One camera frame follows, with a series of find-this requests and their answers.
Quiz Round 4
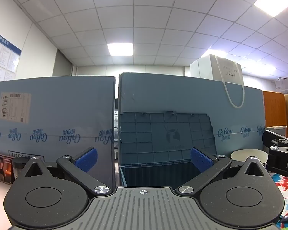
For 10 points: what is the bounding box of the blue plastic storage crate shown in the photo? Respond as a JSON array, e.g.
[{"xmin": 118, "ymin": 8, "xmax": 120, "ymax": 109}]
[{"xmin": 119, "ymin": 110, "xmax": 218, "ymax": 189}]

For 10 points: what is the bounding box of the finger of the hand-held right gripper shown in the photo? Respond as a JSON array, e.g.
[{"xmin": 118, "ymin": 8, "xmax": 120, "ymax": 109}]
[
  {"xmin": 269, "ymin": 145, "xmax": 288, "ymax": 155},
  {"xmin": 262, "ymin": 129, "xmax": 288, "ymax": 148}
]

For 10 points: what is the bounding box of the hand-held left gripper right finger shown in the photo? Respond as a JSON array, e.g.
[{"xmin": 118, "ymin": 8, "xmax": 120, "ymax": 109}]
[{"xmin": 176, "ymin": 147, "xmax": 274, "ymax": 195}]

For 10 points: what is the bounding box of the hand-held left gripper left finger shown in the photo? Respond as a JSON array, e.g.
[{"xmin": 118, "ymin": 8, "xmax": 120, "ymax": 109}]
[{"xmin": 14, "ymin": 147, "xmax": 111, "ymax": 196}]

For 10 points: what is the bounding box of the white paper gift bag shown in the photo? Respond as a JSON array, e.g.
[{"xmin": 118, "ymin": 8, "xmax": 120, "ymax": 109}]
[{"xmin": 190, "ymin": 54, "xmax": 245, "ymax": 108}]

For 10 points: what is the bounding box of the orange cardboard box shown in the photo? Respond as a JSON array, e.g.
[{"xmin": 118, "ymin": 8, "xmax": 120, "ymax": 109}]
[{"xmin": 263, "ymin": 90, "xmax": 287, "ymax": 130}]

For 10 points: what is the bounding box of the wall poster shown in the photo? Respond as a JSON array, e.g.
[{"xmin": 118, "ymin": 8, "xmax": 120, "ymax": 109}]
[{"xmin": 0, "ymin": 27, "xmax": 22, "ymax": 83}]

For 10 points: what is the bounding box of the dark printed photo box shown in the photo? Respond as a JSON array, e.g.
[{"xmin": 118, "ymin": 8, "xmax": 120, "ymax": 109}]
[{"xmin": 0, "ymin": 152, "xmax": 16, "ymax": 185}]

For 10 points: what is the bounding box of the white striped ceramic bowl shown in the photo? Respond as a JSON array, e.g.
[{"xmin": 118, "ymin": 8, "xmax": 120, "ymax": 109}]
[{"xmin": 230, "ymin": 149, "xmax": 269, "ymax": 167}]

